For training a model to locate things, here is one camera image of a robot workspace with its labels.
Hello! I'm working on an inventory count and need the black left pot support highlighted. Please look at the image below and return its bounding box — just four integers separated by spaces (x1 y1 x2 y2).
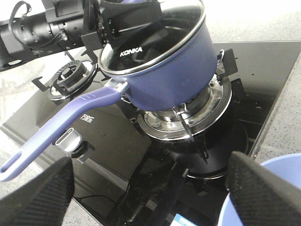
32 50 98 97

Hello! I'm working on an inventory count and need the light blue bowl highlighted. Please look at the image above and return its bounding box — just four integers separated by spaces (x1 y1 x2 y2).
219 153 301 226

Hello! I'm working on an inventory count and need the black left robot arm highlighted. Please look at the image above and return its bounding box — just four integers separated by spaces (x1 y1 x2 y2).
0 0 162 226

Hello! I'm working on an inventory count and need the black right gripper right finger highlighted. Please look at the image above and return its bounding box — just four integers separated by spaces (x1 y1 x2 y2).
226 151 301 226

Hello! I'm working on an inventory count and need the blue white energy label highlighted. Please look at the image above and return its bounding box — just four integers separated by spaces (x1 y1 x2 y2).
170 214 196 226

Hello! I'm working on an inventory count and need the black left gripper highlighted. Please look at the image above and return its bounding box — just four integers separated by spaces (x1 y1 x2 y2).
81 0 162 51

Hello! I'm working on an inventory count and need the black glass gas stove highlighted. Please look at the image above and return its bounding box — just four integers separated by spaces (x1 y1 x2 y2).
0 41 301 226

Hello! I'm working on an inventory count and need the black left gas burner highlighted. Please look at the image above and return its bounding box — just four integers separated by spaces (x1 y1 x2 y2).
48 60 97 101

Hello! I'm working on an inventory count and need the black right pot support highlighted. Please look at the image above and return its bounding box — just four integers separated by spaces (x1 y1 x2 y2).
118 48 238 140

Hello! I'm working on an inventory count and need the black gas burner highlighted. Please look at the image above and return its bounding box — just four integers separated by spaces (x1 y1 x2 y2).
48 60 97 101
137 76 232 141

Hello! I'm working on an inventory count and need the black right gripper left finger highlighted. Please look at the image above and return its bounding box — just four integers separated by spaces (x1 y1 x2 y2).
0 157 75 226

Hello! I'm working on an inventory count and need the silver stove control knob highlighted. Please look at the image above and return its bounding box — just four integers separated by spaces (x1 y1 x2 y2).
55 128 82 153

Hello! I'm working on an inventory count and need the black right gas burner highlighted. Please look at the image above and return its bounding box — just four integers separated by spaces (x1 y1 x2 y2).
137 76 232 141

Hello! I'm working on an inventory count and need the dark blue saucepan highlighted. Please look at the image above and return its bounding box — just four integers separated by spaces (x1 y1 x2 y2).
0 0 219 183

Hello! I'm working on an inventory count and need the black pot support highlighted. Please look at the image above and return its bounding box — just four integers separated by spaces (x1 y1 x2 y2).
32 50 98 97
118 48 238 140

